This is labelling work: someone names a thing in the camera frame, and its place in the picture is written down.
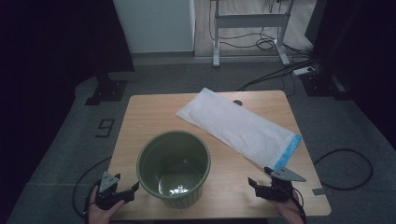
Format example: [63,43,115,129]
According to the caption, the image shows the black floor cables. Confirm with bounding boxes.
[236,57,321,92]

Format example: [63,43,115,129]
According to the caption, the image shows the person's left hand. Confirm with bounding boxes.
[88,199,126,224]

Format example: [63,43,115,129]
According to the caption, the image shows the person's right hand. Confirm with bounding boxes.
[270,189,305,224]

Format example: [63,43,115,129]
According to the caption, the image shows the white cabinet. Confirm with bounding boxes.
[112,0,196,54]

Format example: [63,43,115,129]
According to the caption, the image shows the white metal desk frame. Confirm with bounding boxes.
[209,0,295,68]

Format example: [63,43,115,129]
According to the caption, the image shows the black looped floor cable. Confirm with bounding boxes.
[312,148,374,191]

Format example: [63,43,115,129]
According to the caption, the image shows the white power strip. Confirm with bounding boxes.
[292,65,317,77]

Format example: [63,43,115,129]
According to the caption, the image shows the white plastic bag blue strip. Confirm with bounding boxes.
[175,87,303,171]

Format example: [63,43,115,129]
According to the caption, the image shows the dark curtain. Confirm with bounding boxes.
[304,0,396,147]
[0,0,135,213]

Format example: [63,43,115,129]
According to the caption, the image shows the green plastic bin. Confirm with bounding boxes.
[135,130,212,210]

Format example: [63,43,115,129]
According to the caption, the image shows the bundle of cables under desk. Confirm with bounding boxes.
[207,0,312,60]

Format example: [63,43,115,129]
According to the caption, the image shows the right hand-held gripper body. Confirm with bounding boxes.
[263,167,307,203]

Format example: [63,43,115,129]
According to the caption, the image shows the black stand base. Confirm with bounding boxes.
[84,73,129,106]
[300,73,353,101]

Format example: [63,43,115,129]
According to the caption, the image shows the hand-held gripper cable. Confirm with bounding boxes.
[292,186,307,216]
[72,156,112,218]

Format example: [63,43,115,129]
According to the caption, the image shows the right hand-held gripper cable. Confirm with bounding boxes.
[292,186,307,216]

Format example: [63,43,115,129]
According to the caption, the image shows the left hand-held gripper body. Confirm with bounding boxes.
[93,171,125,211]

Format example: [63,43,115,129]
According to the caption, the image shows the left hand-held gripper cable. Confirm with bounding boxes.
[72,156,112,218]

